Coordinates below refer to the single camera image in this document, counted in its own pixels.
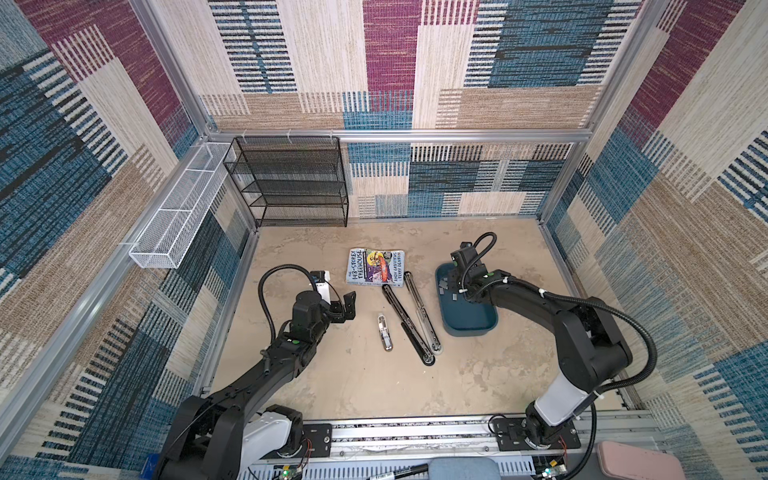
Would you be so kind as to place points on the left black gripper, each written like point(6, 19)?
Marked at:
point(347, 313)

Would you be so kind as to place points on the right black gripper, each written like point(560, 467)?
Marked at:
point(452, 281)

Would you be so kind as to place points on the teal plastic tray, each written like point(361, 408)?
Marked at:
point(461, 318)

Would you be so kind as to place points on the small white mini stapler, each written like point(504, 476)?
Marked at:
point(384, 332)

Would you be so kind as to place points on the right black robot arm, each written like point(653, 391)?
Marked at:
point(590, 347)

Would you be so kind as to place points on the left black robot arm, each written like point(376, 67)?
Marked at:
point(218, 436)

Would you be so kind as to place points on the staple strips in tray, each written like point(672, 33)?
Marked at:
point(448, 290)

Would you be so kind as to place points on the treehouse paperback book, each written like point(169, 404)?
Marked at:
point(371, 267)

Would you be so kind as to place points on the grey blue chair back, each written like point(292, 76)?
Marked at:
point(461, 468)

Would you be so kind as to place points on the pink case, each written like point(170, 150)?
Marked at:
point(623, 461)

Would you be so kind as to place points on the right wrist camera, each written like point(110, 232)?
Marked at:
point(465, 253)

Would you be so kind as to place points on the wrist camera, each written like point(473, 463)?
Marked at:
point(465, 253)
point(323, 285)

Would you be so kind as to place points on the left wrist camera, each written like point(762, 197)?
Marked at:
point(323, 285)

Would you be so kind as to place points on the black wire mesh shelf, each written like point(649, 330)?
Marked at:
point(290, 181)

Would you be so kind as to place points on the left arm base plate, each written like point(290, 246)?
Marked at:
point(316, 441)

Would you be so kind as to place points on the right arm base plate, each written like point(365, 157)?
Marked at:
point(520, 434)

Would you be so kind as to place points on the white wire mesh basket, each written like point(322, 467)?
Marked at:
point(172, 228)

